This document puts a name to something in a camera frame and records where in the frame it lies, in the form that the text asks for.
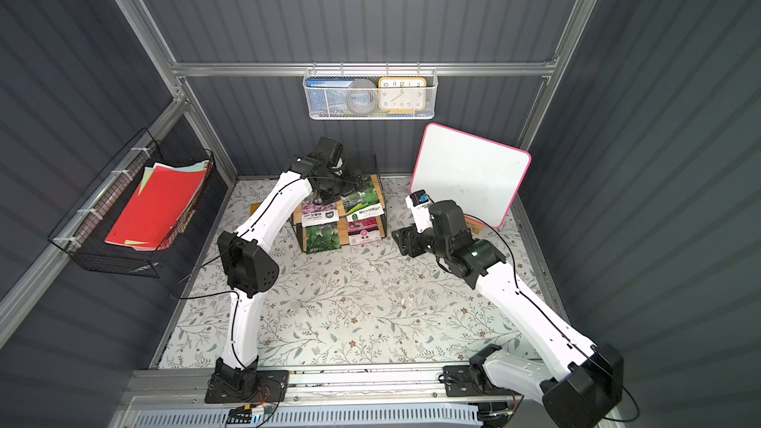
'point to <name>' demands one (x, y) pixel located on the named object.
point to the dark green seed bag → (322, 238)
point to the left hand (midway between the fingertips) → (353, 188)
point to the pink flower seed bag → (364, 232)
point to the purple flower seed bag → (317, 214)
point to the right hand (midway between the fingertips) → (412, 227)
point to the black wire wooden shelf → (374, 180)
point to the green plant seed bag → (362, 204)
